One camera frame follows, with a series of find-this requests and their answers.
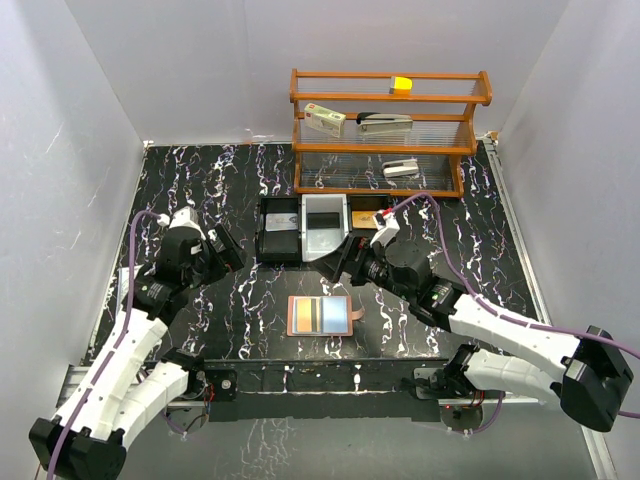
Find gold magnetic stripe card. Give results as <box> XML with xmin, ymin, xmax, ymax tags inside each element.
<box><xmin>292</xmin><ymin>297</ymin><xmax>323</xmax><ymax>335</ymax></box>

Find silver VIP card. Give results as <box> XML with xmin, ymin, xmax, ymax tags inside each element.
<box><xmin>264</xmin><ymin>212</ymin><xmax>298</xmax><ymax>232</ymax></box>

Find pink leather card holder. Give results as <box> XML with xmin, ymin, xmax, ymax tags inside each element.
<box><xmin>287</xmin><ymin>296</ymin><xmax>365</xmax><ymax>337</ymax></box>

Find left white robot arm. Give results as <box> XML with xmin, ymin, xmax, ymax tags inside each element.
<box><xmin>29</xmin><ymin>220</ymin><xmax>246</xmax><ymax>479</ymax></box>

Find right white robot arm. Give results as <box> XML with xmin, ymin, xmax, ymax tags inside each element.
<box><xmin>311</xmin><ymin>235</ymin><xmax>634</xmax><ymax>432</ymax></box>

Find gold card in tray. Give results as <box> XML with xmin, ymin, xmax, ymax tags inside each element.
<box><xmin>351</xmin><ymin>210</ymin><xmax>377</xmax><ymax>230</ymax></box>

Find left black tray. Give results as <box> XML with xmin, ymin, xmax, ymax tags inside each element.
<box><xmin>254</xmin><ymin>196</ymin><xmax>302</xmax><ymax>265</ymax></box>

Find black tray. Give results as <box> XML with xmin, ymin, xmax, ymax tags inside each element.
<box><xmin>254</xmin><ymin>196</ymin><xmax>302</xmax><ymax>265</ymax></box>
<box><xmin>346</xmin><ymin>194</ymin><xmax>396</xmax><ymax>253</ymax></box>

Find middle white tray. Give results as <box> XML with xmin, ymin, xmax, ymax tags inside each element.
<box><xmin>301</xmin><ymin>194</ymin><xmax>349</xmax><ymax>263</ymax></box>

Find white paper label sheet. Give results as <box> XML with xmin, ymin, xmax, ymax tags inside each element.
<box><xmin>115</xmin><ymin>267</ymin><xmax>129</xmax><ymax>305</ymax></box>

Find right black tray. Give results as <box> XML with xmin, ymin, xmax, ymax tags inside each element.
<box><xmin>346</xmin><ymin>194</ymin><xmax>396</xmax><ymax>253</ymax></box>

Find small white hole punch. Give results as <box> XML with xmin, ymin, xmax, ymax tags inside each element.
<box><xmin>382</xmin><ymin>158</ymin><xmax>420</xmax><ymax>179</ymax></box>

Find orange wooden shelf rack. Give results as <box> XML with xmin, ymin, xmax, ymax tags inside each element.
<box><xmin>289</xmin><ymin>69</ymin><xmax>493</xmax><ymax>199</ymax></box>

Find black front base bar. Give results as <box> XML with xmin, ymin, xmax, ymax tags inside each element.
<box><xmin>199</xmin><ymin>359</ymin><xmax>506</xmax><ymax>425</ymax></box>

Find grey black stapler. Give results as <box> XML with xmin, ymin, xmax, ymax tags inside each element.
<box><xmin>356</xmin><ymin>112</ymin><xmax>413</xmax><ymax>135</ymax></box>

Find white staples box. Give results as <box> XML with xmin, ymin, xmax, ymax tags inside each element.
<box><xmin>304</xmin><ymin>103</ymin><xmax>346</xmax><ymax>138</ymax></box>

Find yellow sticky note block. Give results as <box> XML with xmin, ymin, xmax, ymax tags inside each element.
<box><xmin>389</xmin><ymin>76</ymin><xmax>413</xmax><ymax>95</ymax></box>

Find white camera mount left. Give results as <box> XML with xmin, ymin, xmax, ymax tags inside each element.
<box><xmin>156</xmin><ymin>206</ymin><xmax>205</xmax><ymax>239</ymax></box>

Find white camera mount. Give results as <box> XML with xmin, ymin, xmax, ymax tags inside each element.
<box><xmin>156</xmin><ymin>206</ymin><xmax>205</xmax><ymax>239</ymax></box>
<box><xmin>370</xmin><ymin>208</ymin><xmax>400</xmax><ymax>248</ymax></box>

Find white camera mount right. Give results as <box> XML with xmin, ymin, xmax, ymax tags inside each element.
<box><xmin>370</xmin><ymin>208</ymin><xmax>400</xmax><ymax>248</ymax></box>

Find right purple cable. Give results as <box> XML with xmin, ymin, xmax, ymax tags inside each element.
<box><xmin>387</xmin><ymin>192</ymin><xmax>640</xmax><ymax>419</ymax></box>

